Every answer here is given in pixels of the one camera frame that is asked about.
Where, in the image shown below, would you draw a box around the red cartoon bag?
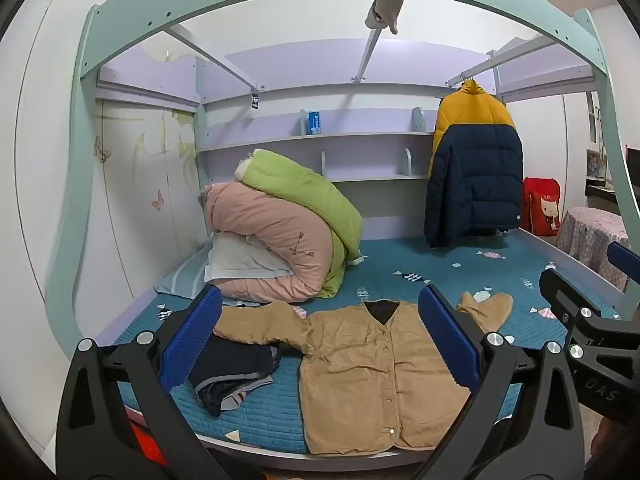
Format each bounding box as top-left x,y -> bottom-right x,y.
522,176 -> 563,236

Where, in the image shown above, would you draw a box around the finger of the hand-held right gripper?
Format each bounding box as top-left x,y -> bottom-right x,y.
606,241 -> 640,289
540,268 -> 602,331

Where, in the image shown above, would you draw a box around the folded dark navy clothes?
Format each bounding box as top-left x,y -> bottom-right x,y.
189,332 -> 282,417

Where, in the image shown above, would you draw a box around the pink quilt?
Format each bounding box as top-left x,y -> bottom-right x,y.
204,182 -> 346,305

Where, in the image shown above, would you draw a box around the yellow and navy puffer jacket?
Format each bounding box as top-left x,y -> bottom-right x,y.
424,79 -> 524,248

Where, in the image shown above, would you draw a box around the clothes hanger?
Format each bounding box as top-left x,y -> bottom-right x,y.
436,80 -> 473,100

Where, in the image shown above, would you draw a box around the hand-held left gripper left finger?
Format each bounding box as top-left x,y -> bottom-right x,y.
56,284 -> 261,480

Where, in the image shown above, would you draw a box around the light blue striped pillow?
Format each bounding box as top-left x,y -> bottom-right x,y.
154,247 -> 221,298

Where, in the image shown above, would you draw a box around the red plastic object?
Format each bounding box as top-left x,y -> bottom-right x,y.
127,412 -> 166,466

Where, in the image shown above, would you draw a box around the green quilt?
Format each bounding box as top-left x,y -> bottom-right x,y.
242,149 -> 364,299

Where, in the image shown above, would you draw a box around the tan button-up jacket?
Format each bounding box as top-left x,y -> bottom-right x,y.
214,291 -> 515,456

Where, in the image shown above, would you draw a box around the white glass cabinet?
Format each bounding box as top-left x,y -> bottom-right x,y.
585,90 -> 640,196

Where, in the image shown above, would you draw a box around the teal bunk bed frame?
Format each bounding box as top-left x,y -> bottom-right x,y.
45,0 -> 636,466

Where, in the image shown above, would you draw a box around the lilac bed shelf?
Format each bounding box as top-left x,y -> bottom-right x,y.
195,105 -> 441,183

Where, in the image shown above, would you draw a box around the grey hanging cloth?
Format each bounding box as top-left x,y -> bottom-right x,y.
364,0 -> 404,35

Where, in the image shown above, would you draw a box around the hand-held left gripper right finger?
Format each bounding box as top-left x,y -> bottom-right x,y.
410,284 -> 586,480

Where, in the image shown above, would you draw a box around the blue candy print bed sheet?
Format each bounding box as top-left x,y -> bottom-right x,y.
115,237 -> 621,456

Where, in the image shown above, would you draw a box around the white pillow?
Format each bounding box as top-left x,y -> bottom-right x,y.
204,232 -> 296,283

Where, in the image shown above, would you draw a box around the white butterfly wardrobe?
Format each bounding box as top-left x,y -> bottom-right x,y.
0,0 -> 211,411

